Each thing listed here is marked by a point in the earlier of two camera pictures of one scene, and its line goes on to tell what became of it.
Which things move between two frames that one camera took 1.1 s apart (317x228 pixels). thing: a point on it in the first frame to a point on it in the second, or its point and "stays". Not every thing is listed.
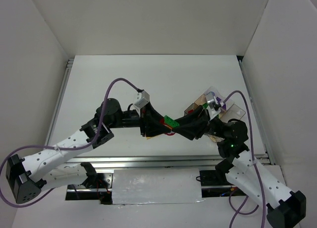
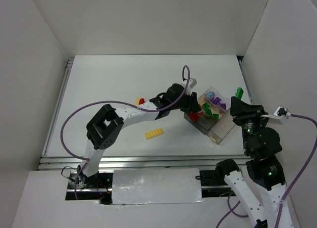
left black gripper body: x=144 y=122 to x=192 y=103
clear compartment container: x=217 y=105 stays
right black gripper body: x=206 y=123 to x=246 y=113
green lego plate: x=171 y=122 to x=239 y=93
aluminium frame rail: x=184 y=162 stays
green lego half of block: x=205 y=105 stays
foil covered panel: x=158 y=186 stays
